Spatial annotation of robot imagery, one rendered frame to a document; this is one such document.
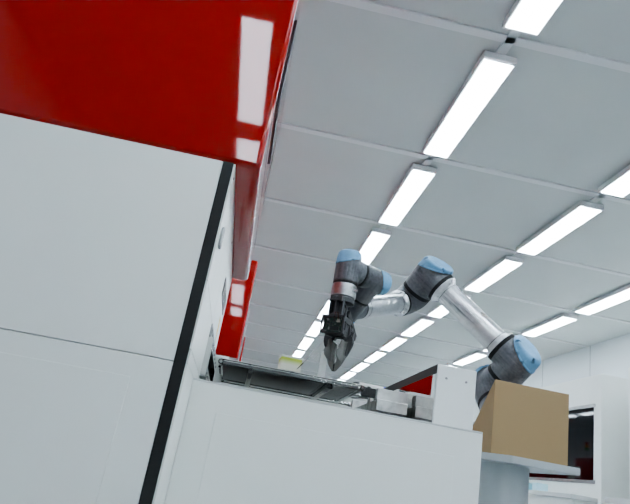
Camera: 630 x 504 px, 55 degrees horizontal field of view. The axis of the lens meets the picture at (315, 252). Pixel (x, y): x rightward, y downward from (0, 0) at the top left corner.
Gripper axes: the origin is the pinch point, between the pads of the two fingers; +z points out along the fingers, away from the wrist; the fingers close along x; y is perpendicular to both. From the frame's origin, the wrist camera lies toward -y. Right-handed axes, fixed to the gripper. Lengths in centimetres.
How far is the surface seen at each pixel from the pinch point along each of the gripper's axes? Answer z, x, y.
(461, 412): 11.3, 40.8, 21.3
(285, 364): -2.7, -24.9, -17.7
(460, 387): 5.8, 40.2, 21.7
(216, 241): -8, 3, 74
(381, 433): 19.4, 27.5, 36.2
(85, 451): 32, -8, 81
